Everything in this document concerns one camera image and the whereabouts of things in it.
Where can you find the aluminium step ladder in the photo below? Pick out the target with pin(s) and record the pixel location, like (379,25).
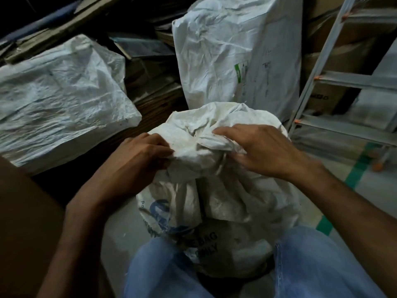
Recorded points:
(338,80)

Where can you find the pile of flattened cardboard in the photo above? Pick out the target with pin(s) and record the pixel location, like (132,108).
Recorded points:
(149,74)

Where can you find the person's left fingers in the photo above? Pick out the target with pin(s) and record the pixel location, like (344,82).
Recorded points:
(155,145)

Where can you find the person's left hand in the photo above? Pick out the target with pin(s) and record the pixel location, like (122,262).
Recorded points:
(124,170)

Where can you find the person's right forearm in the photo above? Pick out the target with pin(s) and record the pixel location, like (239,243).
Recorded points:
(356,220)

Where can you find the person's right thumb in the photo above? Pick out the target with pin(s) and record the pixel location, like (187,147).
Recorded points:
(245,160)

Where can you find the white woven sack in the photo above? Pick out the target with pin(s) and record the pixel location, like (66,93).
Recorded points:
(217,195)

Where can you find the flat white woven sack parcel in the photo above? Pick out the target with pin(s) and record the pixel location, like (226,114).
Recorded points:
(59,102)

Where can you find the plain brown cardboard box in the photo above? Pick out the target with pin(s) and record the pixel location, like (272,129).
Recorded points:
(28,220)

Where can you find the person's left leg in jeans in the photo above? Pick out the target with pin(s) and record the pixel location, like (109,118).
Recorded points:
(161,270)

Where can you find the person's left forearm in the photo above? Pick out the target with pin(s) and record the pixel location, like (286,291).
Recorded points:
(74,251)

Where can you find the stack of brown cardboard boxes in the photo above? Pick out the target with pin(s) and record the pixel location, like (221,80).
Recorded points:
(338,37)

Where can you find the person's right leg in jeans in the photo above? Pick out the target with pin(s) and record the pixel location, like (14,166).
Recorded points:
(313,266)

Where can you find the person's leg in jeans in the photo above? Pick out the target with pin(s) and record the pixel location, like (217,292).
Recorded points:
(313,266)
(161,270)

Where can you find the person's right hand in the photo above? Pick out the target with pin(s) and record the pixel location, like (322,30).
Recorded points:
(273,152)

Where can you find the tall white parcel, green label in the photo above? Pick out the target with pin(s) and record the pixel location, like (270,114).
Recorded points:
(235,46)

